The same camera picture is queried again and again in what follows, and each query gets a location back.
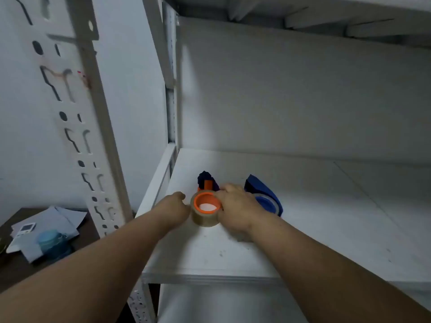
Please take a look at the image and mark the white paper sheets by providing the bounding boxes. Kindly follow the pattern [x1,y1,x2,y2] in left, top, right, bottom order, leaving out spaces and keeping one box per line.
[6,206,88,264]

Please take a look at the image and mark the person's right hand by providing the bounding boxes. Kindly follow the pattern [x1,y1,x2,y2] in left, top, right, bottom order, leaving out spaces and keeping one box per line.
[214,184,268,234]

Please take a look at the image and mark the white metal shelving rack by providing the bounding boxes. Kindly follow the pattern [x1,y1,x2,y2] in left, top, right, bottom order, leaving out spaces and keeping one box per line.
[10,0,431,323]

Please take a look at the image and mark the dark wooden side table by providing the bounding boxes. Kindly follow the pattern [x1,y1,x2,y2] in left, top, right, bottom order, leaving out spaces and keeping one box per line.
[0,207,101,295]

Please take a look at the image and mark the brown tape roll orange core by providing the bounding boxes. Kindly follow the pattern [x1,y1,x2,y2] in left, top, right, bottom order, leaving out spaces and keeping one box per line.
[191,190,223,228]

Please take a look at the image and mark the person's left hand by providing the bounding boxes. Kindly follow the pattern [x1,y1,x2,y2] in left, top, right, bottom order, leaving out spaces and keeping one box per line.
[153,192,191,230]

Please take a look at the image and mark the person's right forearm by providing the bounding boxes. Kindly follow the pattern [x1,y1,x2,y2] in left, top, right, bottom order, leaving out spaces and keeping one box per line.
[247,213,431,323]

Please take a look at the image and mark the person's left forearm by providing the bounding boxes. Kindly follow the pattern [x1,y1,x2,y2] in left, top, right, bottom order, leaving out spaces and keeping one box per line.
[0,207,169,323]

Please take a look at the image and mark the dark blue orange tape dispenser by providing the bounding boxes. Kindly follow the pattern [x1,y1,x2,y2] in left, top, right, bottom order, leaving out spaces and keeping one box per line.
[197,171,220,192]

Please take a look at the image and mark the blue round container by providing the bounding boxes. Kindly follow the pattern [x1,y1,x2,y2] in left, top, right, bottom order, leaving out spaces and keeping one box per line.
[36,229,73,263]

